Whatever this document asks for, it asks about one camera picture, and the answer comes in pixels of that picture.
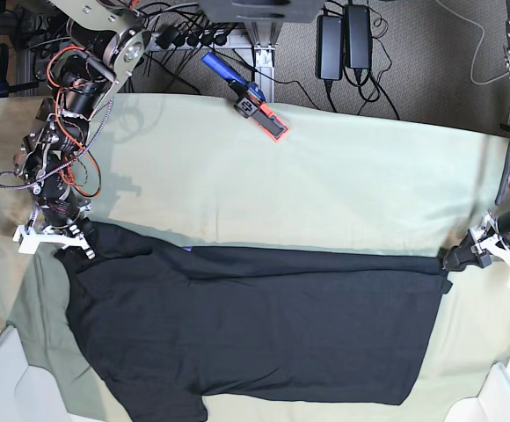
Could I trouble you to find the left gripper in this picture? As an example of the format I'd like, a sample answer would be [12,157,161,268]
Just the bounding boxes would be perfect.
[439,210,510,271]

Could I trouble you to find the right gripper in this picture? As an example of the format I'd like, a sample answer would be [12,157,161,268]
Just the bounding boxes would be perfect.
[33,175,98,258]

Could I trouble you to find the black T-shirt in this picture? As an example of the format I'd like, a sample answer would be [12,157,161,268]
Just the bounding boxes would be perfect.
[57,223,452,421]

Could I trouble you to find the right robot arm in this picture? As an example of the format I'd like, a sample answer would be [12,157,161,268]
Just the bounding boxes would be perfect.
[0,1,150,259]

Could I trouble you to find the light green table cloth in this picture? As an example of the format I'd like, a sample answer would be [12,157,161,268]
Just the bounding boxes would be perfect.
[0,94,510,421]

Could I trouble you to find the white bin right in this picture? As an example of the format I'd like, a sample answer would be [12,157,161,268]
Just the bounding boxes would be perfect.
[444,363,510,422]

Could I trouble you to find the white bin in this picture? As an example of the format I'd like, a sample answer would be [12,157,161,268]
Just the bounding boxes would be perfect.
[444,363,510,422]
[0,327,70,421]

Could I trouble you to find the white bin left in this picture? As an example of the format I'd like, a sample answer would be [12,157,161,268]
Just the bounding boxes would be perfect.
[0,327,70,421]

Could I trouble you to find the white power strip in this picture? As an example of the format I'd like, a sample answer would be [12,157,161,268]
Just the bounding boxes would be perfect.
[148,29,245,52]

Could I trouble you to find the blue orange bar clamp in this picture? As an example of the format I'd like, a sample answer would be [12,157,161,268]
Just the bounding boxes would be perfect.
[201,52,289,142]

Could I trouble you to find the black power brick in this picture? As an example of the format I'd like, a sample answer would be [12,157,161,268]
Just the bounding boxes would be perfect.
[344,4,372,69]
[316,15,343,81]

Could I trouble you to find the black power brick right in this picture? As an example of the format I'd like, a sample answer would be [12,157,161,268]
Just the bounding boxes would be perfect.
[316,15,343,81]

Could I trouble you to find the white cable on carpet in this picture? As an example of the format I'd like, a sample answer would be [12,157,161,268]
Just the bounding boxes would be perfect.
[434,0,509,87]

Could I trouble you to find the aluminium frame post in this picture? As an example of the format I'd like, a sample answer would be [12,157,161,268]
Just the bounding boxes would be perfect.
[244,22,281,103]

